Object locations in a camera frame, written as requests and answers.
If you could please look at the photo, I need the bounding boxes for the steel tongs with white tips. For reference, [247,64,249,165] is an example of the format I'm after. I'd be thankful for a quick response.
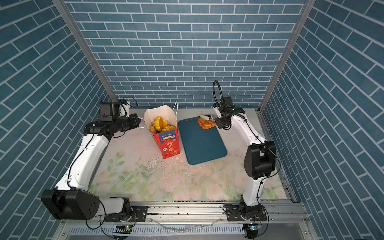
[200,115,215,121]

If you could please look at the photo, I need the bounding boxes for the reddish brown flaky pastry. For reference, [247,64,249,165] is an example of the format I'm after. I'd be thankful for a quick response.
[198,118,216,130]

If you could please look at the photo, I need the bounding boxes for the small round striped bun back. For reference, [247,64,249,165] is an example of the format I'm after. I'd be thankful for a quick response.
[153,116,168,132]

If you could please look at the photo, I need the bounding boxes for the red white paper bag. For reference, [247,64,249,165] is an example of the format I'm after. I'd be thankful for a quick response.
[144,104,180,159]

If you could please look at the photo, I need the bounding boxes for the twisted ring bread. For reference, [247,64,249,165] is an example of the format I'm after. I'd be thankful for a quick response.
[150,126,157,134]

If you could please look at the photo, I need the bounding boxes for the sesame covered golden bun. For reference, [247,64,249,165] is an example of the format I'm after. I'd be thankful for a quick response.
[161,125,177,133]

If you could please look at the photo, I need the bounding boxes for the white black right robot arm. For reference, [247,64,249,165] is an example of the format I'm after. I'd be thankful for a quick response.
[214,97,276,207]

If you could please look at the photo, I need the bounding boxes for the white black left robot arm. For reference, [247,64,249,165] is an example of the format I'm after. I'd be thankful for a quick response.
[41,99,141,222]

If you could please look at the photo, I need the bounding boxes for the dark teal plastic tray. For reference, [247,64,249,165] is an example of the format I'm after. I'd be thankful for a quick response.
[178,117,228,165]

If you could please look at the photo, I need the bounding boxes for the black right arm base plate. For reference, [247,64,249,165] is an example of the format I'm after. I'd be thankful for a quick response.
[222,203,267,222]

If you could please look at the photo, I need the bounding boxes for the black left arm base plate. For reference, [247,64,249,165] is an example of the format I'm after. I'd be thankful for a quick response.
[105,206,148,223]

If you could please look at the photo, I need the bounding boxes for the aluminium corner post left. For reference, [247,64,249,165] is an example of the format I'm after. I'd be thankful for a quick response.
[52,0,117,102]

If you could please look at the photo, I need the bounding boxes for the aluminium corner post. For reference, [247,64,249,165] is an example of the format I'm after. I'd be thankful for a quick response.
[259,0,316,113]
[52,0,117,102]

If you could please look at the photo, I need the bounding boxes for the aluminium front rail frame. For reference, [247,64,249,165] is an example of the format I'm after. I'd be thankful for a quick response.
[53,201,317,240]

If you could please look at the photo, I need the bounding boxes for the aluminium corner post right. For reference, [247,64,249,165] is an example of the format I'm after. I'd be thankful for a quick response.
[259,0,316,113]

